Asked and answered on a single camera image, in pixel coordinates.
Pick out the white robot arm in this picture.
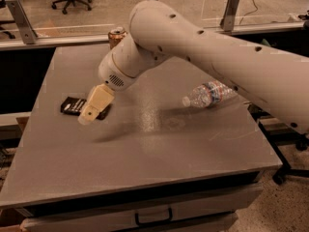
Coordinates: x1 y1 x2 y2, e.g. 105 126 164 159
78 0 309 134

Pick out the orange soda can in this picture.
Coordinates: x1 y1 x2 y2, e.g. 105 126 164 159
108 27 127 48

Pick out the clear plastic water bottle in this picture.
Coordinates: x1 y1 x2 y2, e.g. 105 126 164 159
182 80 238 108

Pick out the metal window rail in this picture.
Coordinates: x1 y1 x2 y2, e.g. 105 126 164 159
0 21 307 51

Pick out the left metal glass bracket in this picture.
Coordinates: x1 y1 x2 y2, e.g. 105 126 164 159
6 0 38 44

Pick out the right metal glass bracket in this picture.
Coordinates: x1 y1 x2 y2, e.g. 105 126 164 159
220 0 240 32

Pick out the grey drawer with black handle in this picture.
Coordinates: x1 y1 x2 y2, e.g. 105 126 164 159
20 183 263 232

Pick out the black cart frame with wheels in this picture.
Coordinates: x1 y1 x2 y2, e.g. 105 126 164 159
248 104 309 186

